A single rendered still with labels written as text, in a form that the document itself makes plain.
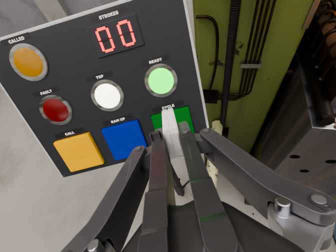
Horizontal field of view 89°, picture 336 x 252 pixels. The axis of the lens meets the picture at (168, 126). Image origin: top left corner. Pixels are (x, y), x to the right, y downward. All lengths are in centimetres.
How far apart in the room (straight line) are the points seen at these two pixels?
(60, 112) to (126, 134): 13
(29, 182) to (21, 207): 21
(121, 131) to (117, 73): 11
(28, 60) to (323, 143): 64
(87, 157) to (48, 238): 136
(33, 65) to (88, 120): 12
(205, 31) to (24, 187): 192
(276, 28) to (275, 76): 15
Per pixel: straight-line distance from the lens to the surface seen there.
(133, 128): 34
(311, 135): 52
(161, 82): 31
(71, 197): 169
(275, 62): 60
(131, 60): 31
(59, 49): 35
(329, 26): 69
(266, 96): 69
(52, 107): 37
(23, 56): 37
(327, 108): 50
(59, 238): 166
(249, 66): 57
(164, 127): 17
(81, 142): 38
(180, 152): 17
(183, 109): 32
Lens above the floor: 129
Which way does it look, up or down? 54 degrees down
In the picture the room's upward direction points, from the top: 19 degrees counter-clockwise
